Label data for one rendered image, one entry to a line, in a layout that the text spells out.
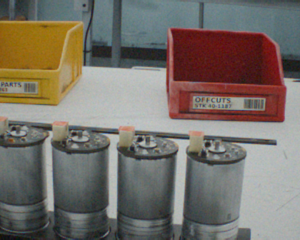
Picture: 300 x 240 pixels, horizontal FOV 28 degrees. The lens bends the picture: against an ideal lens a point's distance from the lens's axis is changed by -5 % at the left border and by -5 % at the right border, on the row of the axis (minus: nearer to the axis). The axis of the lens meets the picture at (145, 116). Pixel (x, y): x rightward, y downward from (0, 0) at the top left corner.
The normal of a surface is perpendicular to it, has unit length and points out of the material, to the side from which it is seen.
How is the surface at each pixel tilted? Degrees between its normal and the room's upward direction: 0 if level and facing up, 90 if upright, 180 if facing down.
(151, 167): 90
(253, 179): 0
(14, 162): 90
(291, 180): 0
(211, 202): 90
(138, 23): 90
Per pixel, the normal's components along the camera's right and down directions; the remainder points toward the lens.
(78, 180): 0.07, 0.28
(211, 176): -0.28, 0.25
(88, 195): 0.33, 0.27
